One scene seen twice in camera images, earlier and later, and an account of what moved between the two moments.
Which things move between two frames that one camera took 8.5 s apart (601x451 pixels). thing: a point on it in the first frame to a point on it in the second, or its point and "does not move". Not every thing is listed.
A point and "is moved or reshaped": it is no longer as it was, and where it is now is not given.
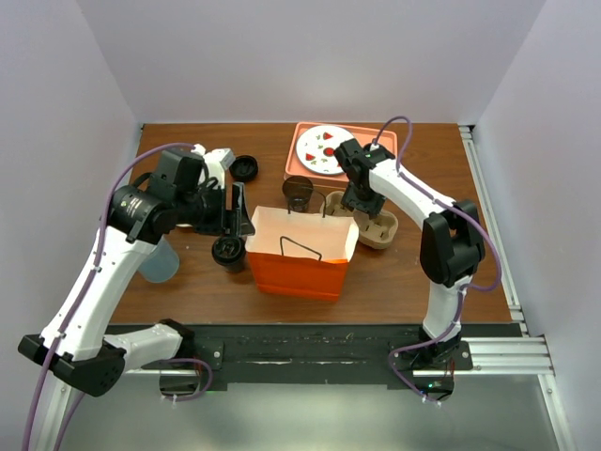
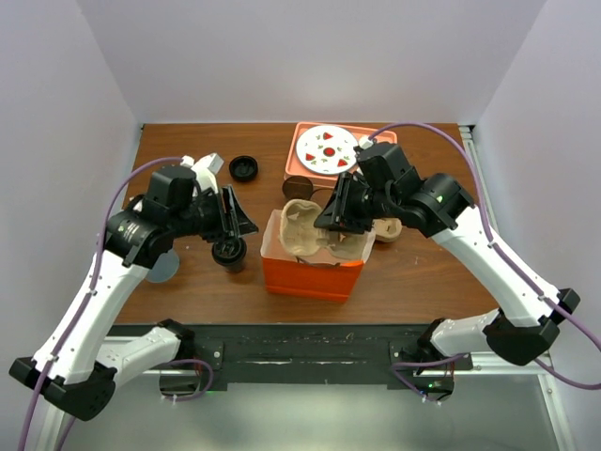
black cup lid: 228,250 does not move
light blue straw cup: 161,265 does not move
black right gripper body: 360,197 to 365,204
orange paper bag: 300,255 is moved or reshaped
